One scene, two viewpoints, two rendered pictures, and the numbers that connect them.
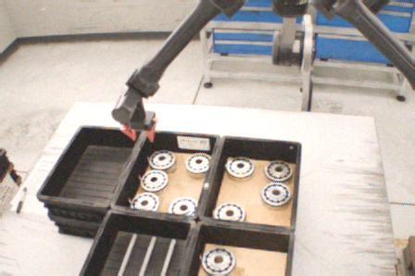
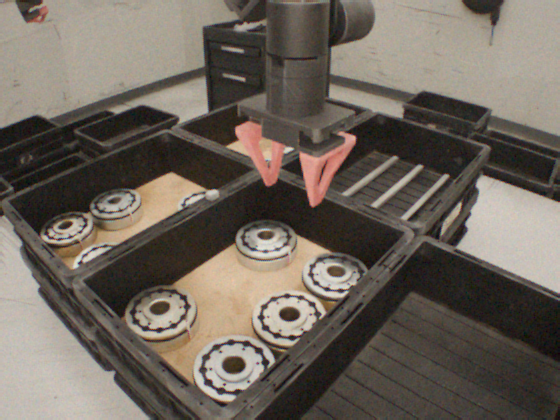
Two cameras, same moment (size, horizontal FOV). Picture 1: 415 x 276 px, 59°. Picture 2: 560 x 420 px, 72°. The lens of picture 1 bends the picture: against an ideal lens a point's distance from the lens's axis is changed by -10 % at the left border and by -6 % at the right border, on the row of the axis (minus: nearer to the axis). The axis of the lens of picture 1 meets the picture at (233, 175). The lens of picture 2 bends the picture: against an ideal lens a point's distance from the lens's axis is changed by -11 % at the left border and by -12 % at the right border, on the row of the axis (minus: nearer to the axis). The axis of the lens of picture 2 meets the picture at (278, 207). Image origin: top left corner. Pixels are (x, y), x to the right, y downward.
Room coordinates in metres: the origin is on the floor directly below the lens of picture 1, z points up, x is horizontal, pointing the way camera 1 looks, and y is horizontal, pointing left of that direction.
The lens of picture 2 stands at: (1.33, 0.47, 1.30)
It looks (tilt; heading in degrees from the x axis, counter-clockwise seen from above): 33 degrees down; 209
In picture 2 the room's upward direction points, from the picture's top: straight up
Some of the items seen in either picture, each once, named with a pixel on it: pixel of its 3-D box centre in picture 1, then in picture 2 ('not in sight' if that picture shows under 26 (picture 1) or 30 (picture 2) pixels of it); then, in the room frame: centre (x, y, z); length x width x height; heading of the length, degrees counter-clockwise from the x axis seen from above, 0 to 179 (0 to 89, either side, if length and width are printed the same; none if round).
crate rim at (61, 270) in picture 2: (254, 180); (129, 189); (0.89, -0.07, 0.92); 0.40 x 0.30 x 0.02; 168
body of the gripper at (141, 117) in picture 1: (135, 111); (295, 88); (0.97, 0.29, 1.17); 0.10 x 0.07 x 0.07; 77
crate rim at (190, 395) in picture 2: (169, 170); (252, 263); (0.95, 0.22, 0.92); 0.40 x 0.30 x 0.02; 168
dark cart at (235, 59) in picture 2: not in sight; (270, 98); (-0.82, -0.76, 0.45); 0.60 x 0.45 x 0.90; 170
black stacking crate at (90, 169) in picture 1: (96, 172); (445, 403); (1.02, 0.52, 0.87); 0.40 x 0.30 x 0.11; 168
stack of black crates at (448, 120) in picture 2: not in sight; (441, 145); (-0.84, 0.26, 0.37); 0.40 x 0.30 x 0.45; 80
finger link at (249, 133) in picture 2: (145, 130); (280, 150); (0.96, 0.27, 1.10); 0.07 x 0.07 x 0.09; 77
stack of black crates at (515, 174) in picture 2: not in sight; (495, 204); (-0.38, 0.59, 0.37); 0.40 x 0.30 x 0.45; 80
